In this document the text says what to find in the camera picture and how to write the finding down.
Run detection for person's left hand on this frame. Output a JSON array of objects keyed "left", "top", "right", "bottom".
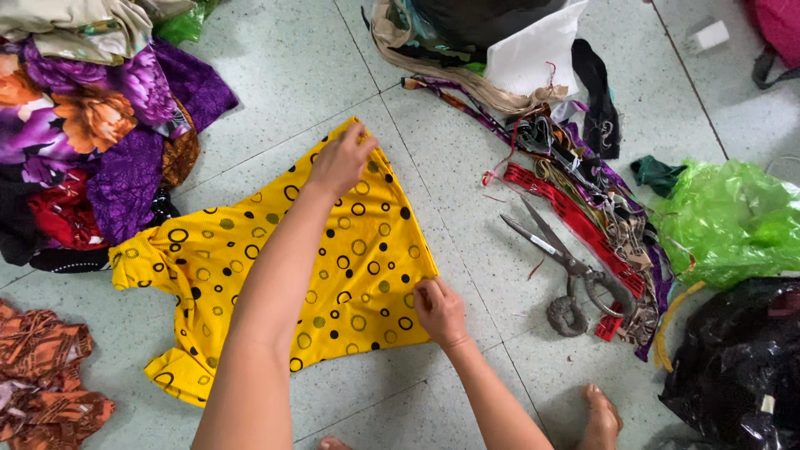
[{"left": 305, "top": 120, "right": 380, "bottom": 198}]

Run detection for dark green fabric scrap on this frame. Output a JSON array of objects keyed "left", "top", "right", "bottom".
[{"left": 630, "top": 155, "right": 688, "bottom": 200}]

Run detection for beige fabric strip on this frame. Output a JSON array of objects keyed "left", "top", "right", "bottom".
[{"left": 370, "top": 6, "right": 570, "bottom": 117}]

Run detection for heap of colourful floral fabrics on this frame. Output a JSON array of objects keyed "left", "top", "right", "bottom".
[{"left": 0, "top": 0, "right": 241, "bottom": 275}]

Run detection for person's right hand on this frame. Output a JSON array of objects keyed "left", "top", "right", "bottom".
[{"left": 412, "top": 277, "right": 471, "bottom": 350}]

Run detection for red printed fabric strip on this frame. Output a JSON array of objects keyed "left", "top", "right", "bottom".
[{"left": 503, "top": 162, "right": 648, "bottom": 299}]

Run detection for orange patterned fabric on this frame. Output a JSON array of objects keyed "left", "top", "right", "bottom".
[{"left": 0, "top": 300, "right": 116, "bottom": 450}]

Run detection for black embroidered fabric piece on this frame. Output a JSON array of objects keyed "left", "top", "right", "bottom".
[{"left": 570, "top": 39, "right": 623, "bottom": 161}]

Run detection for black plastic bag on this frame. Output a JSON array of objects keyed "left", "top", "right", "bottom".
[{"left": 659, "top": 277, "right": 800, "bottom": 450}]

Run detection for large metal tailor scissors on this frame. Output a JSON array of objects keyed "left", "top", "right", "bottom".
[{"left": 500, "top": 197, "right": 638, "bottom": 339}]

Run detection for small white box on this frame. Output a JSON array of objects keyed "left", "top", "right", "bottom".
[{"left": 690, "top": 20, "right": 731, "bottom": 55}]

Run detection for dark bag with fabric scraps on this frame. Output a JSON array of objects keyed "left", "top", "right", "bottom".
[{"left": 369, "top": 0, "right": 571, "bottom": 71}]

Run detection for person's right foot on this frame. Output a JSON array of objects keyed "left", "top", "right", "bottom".
[{"left": 575, "top": 383, "right": 625, "bottom": 450}]

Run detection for crumpled green plastic bag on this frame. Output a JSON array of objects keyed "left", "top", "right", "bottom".
[{"left": 153, "top": 0, "right": 223, "bottom": 46}]

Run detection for yellow fabric with black circles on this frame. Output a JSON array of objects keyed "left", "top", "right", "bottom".
[{"left": 110, "top": 116, "right": 440, "bottom": 408}]

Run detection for white fabric piece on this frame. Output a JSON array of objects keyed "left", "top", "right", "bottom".
[{"left": 484, "top": 0, "right": 590, "bottom": 98}]

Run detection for yellow fabric strip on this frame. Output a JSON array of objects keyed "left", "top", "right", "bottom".
[{"left": 653, "top": 280, "right": 708, "bottom": 373}]

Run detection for heap of patterned fabric strips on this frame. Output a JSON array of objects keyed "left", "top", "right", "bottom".
[{"left": 400, "top": 75, "right": 676, "bottom": 363}]

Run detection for pink bag with grey strap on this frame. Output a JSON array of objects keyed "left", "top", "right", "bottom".
[{"left": 742, "top": 0, "right": 800, "bottom": 91}]

